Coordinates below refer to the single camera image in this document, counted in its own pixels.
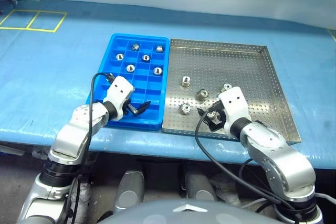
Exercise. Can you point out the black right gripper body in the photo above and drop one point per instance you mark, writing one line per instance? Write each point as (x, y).
(218, 115)

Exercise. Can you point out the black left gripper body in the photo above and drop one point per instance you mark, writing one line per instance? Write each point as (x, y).
(126, 104)

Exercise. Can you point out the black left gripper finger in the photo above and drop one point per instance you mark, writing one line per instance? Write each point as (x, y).
(143, 107)
(132, 109)

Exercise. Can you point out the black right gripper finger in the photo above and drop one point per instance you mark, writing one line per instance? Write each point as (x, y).
(214, 127)
(202, 112)

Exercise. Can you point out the metal motor rotor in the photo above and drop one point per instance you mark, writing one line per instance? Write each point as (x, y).
(135, 47)
(157, 70)
(202, 94)
(120, 57)
(145, 57)
(211, 114)
(185, 108)
(130, 68)
(159, 48)

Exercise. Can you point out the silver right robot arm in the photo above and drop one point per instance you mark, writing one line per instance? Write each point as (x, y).
(275, 153)

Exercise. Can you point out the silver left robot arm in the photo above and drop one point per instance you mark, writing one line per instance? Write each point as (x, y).
(71, 134)

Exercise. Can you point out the blue compartment tray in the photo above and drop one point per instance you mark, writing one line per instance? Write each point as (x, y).
(141, 82)

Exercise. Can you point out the metal nut on tray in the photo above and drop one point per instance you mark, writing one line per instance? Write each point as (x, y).
(226, 86)
(185, 81)

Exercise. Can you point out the perforated metal tray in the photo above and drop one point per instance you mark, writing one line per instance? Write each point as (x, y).
(236, 64)

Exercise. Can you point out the grey rounded shape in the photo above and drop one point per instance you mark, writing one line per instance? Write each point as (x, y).
(199, 187)
(130, 190)

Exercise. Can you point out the grey robot torso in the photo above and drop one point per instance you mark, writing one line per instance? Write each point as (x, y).
(197, 213)

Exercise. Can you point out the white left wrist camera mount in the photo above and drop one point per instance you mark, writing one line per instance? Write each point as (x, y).
(119, 87)

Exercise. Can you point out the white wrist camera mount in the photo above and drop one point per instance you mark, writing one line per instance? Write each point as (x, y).
(119, 87)
(233, 100)

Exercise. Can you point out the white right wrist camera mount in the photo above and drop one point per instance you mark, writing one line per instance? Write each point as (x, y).
(233, 100)

